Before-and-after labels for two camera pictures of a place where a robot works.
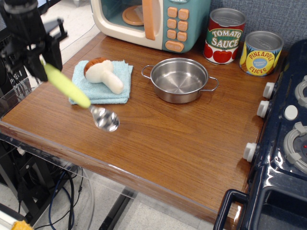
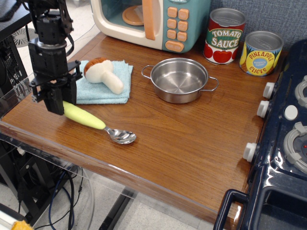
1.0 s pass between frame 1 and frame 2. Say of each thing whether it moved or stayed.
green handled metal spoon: moved
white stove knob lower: stayed
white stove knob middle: stayed
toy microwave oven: stayed
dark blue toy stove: stayed
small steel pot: stayed
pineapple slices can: stayed
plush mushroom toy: stayed
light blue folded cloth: stayed
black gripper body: moved
